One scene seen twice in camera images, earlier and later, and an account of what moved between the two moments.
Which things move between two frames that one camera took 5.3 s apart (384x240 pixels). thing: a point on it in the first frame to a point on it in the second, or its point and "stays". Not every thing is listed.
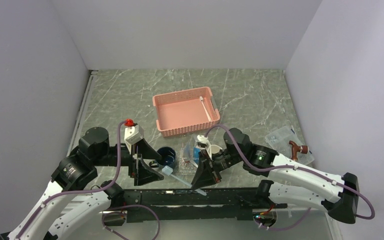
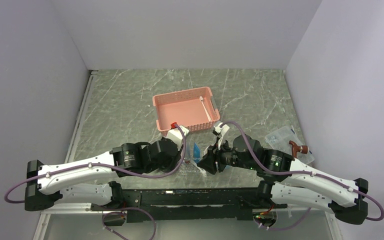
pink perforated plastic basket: x=182 y=112 stays
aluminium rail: x=75 y=133 stays
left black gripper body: x=127 y=158 to x=169 y=164
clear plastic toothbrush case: x=280 y=139 stays
